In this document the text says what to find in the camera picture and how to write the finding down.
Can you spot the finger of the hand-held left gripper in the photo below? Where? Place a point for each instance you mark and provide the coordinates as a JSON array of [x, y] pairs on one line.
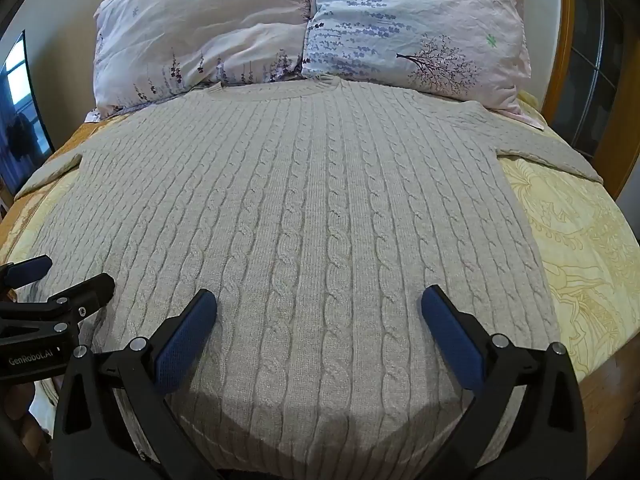
[[29, 270], [92, 291]]

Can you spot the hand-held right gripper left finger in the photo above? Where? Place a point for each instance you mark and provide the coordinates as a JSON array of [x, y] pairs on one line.
[[184, 347]]

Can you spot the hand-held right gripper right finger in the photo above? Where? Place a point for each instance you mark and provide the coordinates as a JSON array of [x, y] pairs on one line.
[[451, 342]]

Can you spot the dark television screen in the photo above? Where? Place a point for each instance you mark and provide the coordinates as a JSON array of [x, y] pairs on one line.
[[22, 120]]

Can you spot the yellow orange patterned bedspread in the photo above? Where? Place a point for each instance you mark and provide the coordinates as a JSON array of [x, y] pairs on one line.
[[575, 240]]

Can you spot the pink floral pillow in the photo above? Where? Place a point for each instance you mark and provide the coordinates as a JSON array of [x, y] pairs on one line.
[[200, 25]]

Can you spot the wooden bed headboard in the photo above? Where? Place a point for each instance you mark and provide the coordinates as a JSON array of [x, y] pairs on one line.
[[560, 35]]

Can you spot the pale blue floral pillow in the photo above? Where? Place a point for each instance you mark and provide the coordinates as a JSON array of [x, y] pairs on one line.
[[415, 15]]

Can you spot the wooden bed side rail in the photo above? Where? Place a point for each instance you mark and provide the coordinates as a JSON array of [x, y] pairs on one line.
[[612, 400]]

